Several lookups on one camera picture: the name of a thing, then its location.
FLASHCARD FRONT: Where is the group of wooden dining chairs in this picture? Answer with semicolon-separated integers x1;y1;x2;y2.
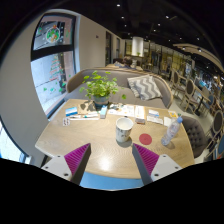
169;68;224;141

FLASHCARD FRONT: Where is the dark grey tufted chair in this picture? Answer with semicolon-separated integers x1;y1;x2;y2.
179;114;208;159

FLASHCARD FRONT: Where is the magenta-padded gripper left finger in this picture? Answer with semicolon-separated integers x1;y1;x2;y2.
41;143;92;185

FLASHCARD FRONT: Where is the clear blue-capped water bottle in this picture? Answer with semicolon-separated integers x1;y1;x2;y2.
160;116;184;147

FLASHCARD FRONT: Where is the person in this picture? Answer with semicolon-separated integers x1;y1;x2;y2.
121;55;134;68

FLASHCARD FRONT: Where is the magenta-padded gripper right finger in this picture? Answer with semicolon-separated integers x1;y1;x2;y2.
132;143;183;186

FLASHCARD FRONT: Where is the blue white card box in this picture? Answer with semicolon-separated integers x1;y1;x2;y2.
65;106;79;117

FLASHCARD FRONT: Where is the grey white zigzag cushion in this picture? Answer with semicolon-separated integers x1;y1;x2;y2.
126;74;163;101

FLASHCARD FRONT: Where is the flat round red coaster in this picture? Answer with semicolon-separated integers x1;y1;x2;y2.
138;133;153;146

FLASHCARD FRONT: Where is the white printed ceramic mug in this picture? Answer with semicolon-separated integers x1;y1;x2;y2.
115;116;135;144

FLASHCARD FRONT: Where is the group of ceiling spotlights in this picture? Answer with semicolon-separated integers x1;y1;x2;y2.
114;2;204;53

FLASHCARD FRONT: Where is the green potted plant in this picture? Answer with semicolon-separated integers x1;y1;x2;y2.
79;70;128;108

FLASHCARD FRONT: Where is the white printed wooden box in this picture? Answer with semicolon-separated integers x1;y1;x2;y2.
108;103;147;125

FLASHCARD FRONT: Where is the brown printed card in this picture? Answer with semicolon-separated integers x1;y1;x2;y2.
77;101;98;115

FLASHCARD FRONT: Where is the grey curved sofa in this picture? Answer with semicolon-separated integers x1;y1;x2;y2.
65;68;174;109

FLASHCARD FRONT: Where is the white paper napkin pack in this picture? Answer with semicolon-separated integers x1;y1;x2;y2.
146;109;164;125

